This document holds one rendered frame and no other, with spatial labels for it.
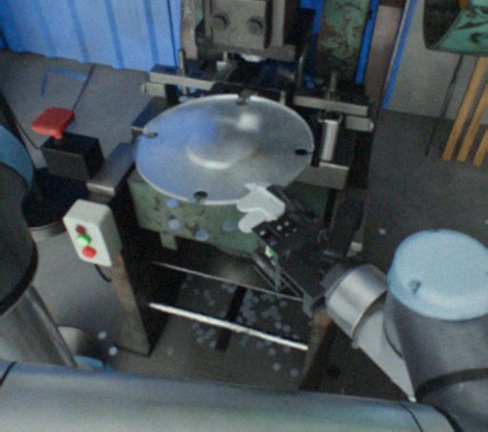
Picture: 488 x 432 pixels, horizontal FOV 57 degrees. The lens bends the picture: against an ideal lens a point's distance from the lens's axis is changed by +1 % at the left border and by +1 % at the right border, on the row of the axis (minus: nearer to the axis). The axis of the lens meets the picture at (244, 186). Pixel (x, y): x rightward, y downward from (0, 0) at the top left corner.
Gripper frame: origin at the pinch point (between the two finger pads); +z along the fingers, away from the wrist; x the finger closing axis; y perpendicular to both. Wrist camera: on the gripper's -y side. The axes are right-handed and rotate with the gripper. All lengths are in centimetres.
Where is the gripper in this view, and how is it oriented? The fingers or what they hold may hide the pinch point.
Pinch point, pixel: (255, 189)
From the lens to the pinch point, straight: 63.6
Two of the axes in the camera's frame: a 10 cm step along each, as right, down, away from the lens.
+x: 0.5, 7.6, 6.5
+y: -8.1, 4.1, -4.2
